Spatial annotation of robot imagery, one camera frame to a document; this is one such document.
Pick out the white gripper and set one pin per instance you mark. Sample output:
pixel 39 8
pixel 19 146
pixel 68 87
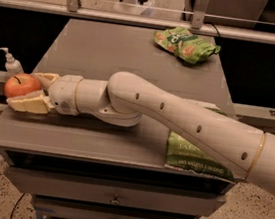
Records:
pixel 63 94

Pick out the red apple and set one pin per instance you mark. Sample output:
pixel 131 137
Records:
pixel 21 84

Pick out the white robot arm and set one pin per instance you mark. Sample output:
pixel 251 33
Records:
pixel 125 98

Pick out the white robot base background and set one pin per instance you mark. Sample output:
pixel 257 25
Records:
pixel 136 7

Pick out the green rice chip bag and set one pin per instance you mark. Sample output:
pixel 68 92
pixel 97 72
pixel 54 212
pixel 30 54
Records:
pixel 185 45

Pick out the green Kettle jalapeno chip bag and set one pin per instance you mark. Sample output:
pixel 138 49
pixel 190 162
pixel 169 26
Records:
pixel 184 156

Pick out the white pump dispenser bottle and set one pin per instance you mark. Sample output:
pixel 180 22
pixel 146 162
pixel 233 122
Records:
pixel 12 65

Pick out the grey drawer cabinet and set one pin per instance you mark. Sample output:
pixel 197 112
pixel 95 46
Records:
pixel 78 167

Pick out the metal railing frame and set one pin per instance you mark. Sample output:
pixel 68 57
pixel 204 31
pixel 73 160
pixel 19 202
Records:
pixel 133 13

